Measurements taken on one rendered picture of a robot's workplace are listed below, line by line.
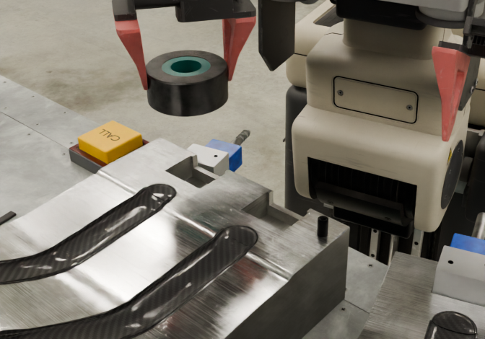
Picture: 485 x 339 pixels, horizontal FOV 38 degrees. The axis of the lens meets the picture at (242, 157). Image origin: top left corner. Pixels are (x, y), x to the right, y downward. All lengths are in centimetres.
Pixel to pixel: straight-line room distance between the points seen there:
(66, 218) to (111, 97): 223
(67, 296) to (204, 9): 27
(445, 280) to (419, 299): 3
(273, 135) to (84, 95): 85
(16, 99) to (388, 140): 57
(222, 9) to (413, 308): 31
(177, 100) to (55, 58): 270
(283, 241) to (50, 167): 41
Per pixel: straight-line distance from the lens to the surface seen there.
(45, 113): 108
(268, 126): 262
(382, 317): 62
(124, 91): 294
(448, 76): 58
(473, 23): 57
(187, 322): 57
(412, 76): 95
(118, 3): 67
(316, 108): 103
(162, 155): 77
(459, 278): 64
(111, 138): 91
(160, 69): 68
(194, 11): 63
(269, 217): 71
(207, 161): 82
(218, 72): 67
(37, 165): 96
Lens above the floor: 129
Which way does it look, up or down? 32 degrees down
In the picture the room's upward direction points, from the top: 2 degrees counter-clockwise
